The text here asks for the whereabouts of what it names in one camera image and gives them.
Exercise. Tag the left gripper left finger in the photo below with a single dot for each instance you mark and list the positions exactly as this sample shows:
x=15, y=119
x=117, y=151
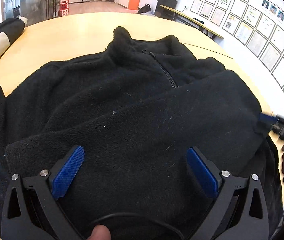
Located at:
x=31, y=211

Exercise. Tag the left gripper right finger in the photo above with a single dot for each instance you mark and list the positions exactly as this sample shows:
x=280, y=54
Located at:
x=238, y=209

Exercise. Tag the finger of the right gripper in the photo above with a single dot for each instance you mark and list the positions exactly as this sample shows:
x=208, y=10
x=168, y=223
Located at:
x=268, y=119

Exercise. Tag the black fleece zip jacket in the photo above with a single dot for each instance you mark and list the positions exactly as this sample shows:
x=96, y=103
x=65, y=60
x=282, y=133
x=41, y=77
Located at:
x=135, y=109

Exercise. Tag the person's left hand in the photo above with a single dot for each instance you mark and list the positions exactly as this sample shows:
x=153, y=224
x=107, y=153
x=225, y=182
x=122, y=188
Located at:
x=100, y=232

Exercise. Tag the red stacked boxes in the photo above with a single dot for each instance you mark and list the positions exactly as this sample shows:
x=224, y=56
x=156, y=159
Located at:
x=63, y=8

